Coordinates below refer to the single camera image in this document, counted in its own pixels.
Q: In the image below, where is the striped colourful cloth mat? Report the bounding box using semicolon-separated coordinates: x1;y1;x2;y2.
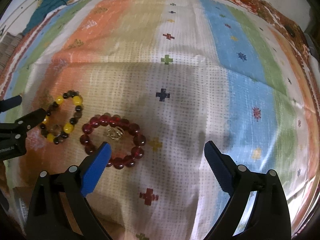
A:
1;0;319;239

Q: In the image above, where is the yellow black bead bracelet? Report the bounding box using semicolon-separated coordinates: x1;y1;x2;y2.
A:
39;90;84;145

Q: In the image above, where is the brown striped folded fabric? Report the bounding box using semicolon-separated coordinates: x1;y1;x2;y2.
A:
0;32;23;72

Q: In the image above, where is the dark red bead bracelet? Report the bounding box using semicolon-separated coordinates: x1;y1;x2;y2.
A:
80;113;147;170

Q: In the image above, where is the small gold ring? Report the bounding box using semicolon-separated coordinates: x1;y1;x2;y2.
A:
107;126;125;140

